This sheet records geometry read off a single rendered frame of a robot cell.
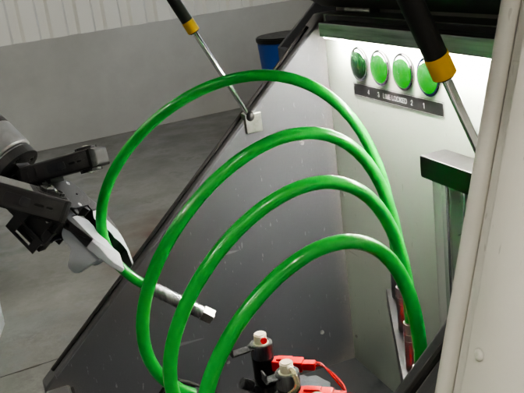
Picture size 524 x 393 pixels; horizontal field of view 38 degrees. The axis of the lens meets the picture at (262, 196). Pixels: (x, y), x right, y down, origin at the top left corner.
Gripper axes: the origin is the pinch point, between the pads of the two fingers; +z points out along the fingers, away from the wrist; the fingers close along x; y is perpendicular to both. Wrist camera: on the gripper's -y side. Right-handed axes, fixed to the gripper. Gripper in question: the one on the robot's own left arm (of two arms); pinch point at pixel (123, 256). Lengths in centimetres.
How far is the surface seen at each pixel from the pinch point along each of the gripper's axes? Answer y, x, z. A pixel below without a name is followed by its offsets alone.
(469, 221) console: -37, 32, 24
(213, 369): -13.0, 30.3, 18.3
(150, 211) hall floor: 141, -373, -81
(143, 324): -5.1, 18.8, 10.0
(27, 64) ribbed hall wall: 188, -535, -292
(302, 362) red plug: -7.4, 0.9, 25.6
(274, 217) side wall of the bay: -9.3, -32.0, 8.4
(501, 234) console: -38, 35, 26
